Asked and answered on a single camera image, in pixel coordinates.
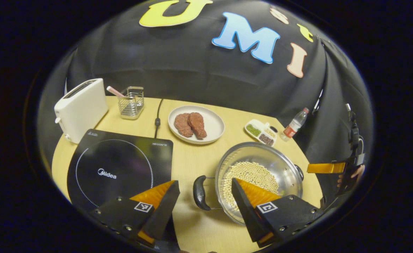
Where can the clear plastic water bottle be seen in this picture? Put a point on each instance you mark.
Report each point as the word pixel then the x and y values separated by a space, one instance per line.
pixel 292 128

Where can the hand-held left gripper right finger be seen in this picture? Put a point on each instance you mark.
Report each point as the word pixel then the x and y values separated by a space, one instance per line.
pixel 245 211

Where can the white round plate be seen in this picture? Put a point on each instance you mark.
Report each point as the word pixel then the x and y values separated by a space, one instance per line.
pixel 213 123

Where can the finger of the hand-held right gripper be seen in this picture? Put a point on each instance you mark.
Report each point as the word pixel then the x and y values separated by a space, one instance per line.
pixel 326 168

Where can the white divided bean dish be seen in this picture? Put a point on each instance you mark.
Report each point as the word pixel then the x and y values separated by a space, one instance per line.
pixel 259 130

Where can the black induction cooktop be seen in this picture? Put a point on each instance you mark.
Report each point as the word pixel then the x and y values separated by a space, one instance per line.
pixel 122 158

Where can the heap of pale soybeans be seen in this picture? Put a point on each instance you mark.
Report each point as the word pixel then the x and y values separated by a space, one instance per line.
pixel 252 174

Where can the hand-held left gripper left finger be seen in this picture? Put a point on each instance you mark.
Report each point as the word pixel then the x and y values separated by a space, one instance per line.
pixel 164 211

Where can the white toaster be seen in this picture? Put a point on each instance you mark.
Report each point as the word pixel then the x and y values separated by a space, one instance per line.
pixel 83 109

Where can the brown steak piece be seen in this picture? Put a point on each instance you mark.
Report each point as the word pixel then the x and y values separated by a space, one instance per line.
pixel 197 124
pixel 182 124

